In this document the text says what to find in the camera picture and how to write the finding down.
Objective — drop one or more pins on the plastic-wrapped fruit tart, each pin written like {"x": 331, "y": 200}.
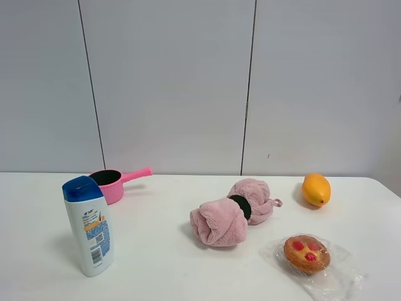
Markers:
{"x": 326, "y": 271}

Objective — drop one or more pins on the pink toy saucepan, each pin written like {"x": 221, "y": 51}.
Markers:
{"x": 111, "y": 182}

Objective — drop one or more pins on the white blue-capped shampoo bottle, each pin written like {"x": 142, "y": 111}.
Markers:
{"x": 90, "y": 222}

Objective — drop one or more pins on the yellow orange mango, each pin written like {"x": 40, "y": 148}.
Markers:
{"x": 316, "y": 189}

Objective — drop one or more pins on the pink rolled plush towel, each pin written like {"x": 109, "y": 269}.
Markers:
{"x": 224, "y": 222}

